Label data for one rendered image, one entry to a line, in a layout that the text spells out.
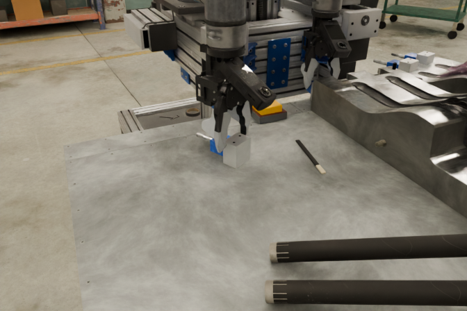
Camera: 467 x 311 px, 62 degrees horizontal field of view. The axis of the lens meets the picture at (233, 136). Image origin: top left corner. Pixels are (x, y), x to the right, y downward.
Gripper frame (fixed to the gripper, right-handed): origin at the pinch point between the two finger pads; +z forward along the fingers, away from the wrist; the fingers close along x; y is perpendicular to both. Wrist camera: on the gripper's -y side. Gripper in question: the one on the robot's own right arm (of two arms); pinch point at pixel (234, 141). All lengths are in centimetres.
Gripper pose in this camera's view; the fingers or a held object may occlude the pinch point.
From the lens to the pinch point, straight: 81.7
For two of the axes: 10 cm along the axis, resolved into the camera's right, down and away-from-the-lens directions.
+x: -6.3, 3.8, -6.8
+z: 0.0, 8.7, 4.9
